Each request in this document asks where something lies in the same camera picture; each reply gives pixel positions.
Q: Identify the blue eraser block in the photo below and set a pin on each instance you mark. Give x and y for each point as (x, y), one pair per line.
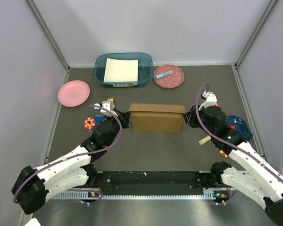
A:
(98, 118)

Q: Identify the white object bottom corner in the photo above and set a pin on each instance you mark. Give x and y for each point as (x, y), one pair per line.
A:
(33, 222)

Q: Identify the light blue chalk stick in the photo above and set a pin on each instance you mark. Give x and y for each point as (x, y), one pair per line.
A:
(161, 75)

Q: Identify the plain pink plate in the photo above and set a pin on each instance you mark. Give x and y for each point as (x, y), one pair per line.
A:
(73, 93)

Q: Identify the teal plastic basin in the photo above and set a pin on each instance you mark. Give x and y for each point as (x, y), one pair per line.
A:
(145, 69)

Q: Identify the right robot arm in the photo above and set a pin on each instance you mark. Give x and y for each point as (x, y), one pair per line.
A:
(230, 134)

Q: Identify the pink flower toy left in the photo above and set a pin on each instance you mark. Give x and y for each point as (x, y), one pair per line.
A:
(89, 123)

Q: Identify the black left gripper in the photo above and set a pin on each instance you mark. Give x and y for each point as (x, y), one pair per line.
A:
(124, 118)

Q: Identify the orange crab toy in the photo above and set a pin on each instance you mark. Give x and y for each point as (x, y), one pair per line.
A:
(233, 127)

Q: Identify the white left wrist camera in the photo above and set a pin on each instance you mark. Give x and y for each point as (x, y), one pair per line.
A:
(106, 108)

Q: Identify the dark blue leaf plate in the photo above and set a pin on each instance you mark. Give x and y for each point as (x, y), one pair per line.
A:
(241, 126)

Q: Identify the brown cardboard box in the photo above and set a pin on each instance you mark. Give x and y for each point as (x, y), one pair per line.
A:
(157, 118)

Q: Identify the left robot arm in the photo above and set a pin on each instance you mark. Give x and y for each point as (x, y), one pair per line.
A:
(35, 186)

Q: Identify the grey slotted cable duct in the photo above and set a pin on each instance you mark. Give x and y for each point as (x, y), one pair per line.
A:
(204, 195)

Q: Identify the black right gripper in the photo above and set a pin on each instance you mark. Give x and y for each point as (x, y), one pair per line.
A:
(190, 117)

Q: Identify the orange sun flower toy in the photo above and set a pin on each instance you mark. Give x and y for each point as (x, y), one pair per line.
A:
(223, 154)

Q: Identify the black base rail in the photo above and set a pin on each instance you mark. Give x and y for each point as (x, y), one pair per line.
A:
(191, 178)

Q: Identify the white paper sheet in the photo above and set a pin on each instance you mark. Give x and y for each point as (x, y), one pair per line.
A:
(121, 70)

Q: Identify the pale yellow highlighter pen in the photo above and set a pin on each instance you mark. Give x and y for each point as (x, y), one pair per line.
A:
(204, 140)

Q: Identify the pink dotted plate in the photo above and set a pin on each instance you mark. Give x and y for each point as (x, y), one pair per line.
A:
(171, 81)

